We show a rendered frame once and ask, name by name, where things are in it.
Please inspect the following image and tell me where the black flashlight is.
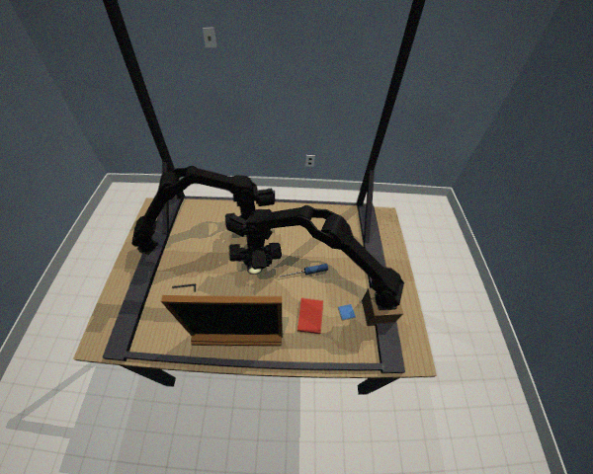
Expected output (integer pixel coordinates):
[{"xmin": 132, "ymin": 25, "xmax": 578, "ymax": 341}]
[{"xmin": 246, "ymin": 234, "xmax": 263, "ymax": 275}]

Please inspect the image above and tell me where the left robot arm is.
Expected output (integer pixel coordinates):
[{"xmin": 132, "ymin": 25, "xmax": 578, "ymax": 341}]
[{"xmin": 226, "ymin": 205, "xmax": 404, "ymax": 310}]

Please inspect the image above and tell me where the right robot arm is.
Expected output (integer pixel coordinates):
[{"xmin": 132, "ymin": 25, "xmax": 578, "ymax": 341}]
[{"xmin": 131, "ymin": 166, "xmax": 275, "ymax": 255}]

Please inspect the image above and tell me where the red flat block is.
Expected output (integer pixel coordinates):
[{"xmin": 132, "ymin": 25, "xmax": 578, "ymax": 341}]
[{"xmin": 297, "ymin": 298, "xmax": 323, "ymax": 334}]

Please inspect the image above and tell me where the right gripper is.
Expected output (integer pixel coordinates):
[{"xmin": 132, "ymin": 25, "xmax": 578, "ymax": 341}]
[{"xmin": 225, "ymin": 206, "xmax": 272, "ymax": 226}]

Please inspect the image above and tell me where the blue flat plate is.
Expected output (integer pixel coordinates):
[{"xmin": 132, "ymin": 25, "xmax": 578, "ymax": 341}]
[{"xmin": 339, "ymin": 304, "xmax": 356, "ymax": 320}]

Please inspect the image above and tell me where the blue screwdriver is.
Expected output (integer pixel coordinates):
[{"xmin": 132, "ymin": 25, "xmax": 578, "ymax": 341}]
[{"xmin": 304, "ymin": 264, "xmax": 328, "ymax": 275}]

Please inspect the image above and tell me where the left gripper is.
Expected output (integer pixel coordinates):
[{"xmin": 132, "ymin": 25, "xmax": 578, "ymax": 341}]
[{"xmin": 229, "ymin": 240, "xmax": 282, "ymax": 266}]

